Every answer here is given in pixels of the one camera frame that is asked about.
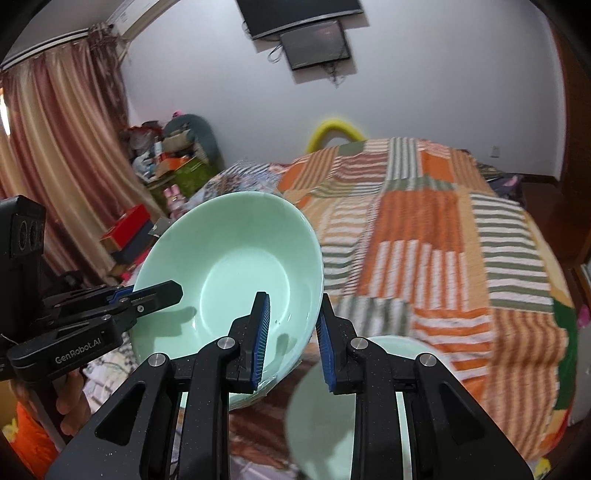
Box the red box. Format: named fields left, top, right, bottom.
left=100, top=204, right=155, bottom=252

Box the green bowl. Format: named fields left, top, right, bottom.
left=129, top=191, right=325, bottom=412

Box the striped brown curtain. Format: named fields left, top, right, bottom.
left=0, top=34, right=162, bottom=287

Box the brown wooden door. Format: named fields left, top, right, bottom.
left=551, top=37, right=591, bottom=287

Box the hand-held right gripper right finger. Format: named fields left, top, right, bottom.
left=316, top=293, right=536, bottom=480

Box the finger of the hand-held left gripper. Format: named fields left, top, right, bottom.
left=113, top=281, right=184, bottom=330
left=44, top=285, right=134, bottom=324

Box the person's left hand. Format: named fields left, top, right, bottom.
left=55, top=368, right=95, bottom=445

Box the checkered patchwork blanket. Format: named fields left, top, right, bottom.
left=185, top=159, right=296, bottom=208

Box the black wall television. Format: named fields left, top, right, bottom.
left=236, top=0, right=365, bottom=41

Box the white printed bedsheet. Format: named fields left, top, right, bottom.
left=83, top=344, right=155, bottom=416

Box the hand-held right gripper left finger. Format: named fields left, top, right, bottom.
left=46, top=291, right=271, bottom=480

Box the green cardboard box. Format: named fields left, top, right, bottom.
left=148, top=159, right=218, bottom=204

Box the orange box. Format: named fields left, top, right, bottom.
left=154, top=157, right=192, bottom=178

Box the yellow curved foam tube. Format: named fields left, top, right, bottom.
left=305, top=117, right=368, bottom=155

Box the green plate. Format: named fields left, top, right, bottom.
left=285, top=335, right=446, bottom=480

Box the striped patchwork cloth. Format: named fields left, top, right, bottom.
left=226, top=136, right=578, bottom=462

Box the small wall monitor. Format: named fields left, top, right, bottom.
left=278, top=19, right=352, bottom=71

